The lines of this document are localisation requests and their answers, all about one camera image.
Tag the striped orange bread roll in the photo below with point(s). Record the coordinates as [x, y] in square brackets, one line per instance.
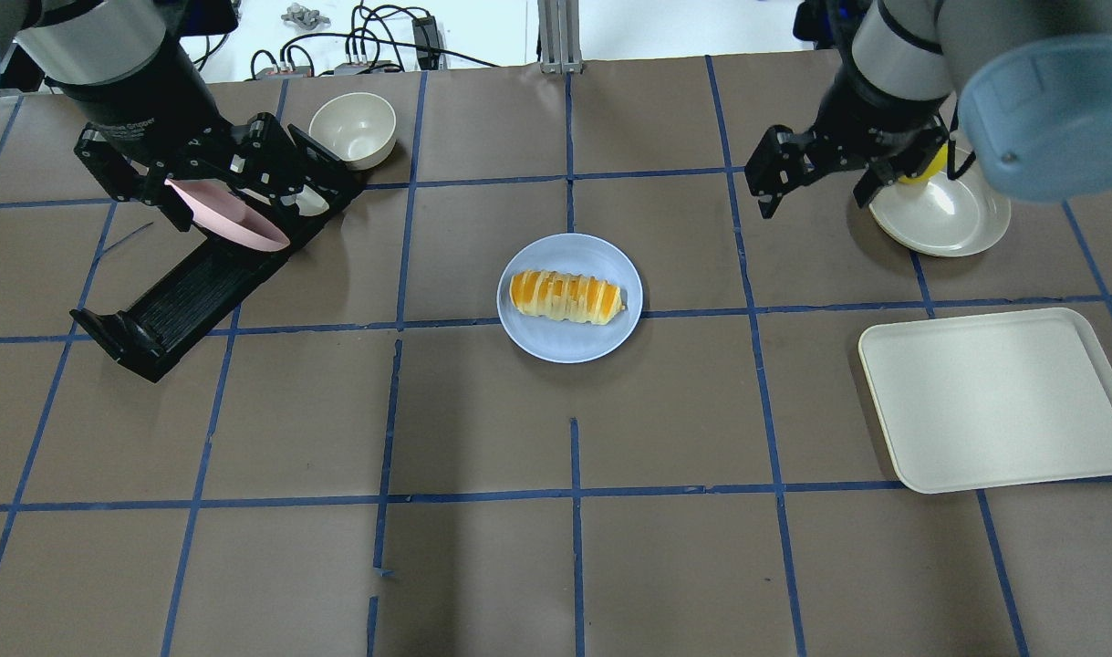
[580, 299]

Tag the aluminium frame post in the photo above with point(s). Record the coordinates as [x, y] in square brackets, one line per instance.
[558, 39]

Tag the pink plate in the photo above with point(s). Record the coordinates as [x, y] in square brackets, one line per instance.
[222, 213]

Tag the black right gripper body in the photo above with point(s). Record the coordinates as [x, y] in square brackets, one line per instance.
[870, 114]

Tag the white rectangular tray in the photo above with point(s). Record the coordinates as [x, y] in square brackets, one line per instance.
[982, 401]

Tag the cream plate in rack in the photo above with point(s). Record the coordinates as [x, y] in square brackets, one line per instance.
[309, 203]

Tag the white round plate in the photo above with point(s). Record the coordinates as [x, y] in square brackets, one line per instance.
[940, 216]

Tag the cream bowl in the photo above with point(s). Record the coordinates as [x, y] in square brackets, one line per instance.
[359, 128]

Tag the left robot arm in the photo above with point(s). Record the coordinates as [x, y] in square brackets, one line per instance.
[85, 42]

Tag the yellow lemon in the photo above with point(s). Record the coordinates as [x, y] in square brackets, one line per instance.
[935, 166]

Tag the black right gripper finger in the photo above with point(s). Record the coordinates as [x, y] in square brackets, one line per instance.
[782, 162]
[871, 183]

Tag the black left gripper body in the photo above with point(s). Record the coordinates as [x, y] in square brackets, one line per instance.
[145, 114]

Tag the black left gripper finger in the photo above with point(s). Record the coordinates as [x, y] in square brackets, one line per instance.
[256, 160]
[123, 183]

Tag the light blue plate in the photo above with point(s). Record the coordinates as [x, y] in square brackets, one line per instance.
[561, 341]

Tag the black dish rack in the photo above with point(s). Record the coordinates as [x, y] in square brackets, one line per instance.
[154, 333]

